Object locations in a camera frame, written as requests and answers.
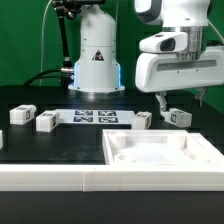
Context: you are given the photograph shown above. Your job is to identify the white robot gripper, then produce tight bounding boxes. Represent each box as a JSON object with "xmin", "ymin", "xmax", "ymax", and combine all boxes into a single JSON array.
[{"xmin": 135, "ymin": 46, "xmax": 224, "ymax": 113}]

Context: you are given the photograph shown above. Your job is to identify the white square table top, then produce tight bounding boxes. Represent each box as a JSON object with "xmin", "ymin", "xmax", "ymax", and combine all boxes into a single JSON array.
[{"xmin": 102, "ymin": 129, "xmax": 224, "ymax": 166}]

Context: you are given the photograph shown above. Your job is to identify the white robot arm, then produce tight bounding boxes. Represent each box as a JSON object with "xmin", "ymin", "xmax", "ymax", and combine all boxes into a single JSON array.
[{"xmin": 69, "ymin": 0, "xmax": 224, "ymax": 112}]

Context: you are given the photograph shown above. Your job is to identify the white marker tag sheet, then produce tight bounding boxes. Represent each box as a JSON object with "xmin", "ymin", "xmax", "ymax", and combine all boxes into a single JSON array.
[{"xmin": 57, "ymin": 109, "xmax": 135, "ymax": 125}]

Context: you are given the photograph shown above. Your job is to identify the white part at left edge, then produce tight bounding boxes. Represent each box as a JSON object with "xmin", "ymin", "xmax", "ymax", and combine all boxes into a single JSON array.
[{"xmin": 0, "ymin": 130, "xmax": 3, "ymax": 150}]

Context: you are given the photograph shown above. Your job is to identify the white L-shaped obstacle fence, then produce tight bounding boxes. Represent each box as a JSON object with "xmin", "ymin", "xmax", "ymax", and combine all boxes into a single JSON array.
[{"xmin": 0, "ymin": 132, "xmax": 224, "ymax": 193}]

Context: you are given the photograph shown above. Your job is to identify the black cable bundle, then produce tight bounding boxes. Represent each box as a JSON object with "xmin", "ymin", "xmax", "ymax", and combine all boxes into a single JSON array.
[{"xmin": 22, "ymin": 68, "xmax": 75, "ymax": 87}]

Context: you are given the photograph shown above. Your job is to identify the black camera stand pole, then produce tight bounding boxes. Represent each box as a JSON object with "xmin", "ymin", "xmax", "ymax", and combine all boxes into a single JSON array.
[{"xmin": 52, "ymin": 0, "xmax": 107, "ymax": 68}]

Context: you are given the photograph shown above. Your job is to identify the white cable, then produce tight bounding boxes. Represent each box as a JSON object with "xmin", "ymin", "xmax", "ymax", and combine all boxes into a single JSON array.
[{"xmin": 39, "ymin": 0, "xmax": 54, "ymax": 87}]

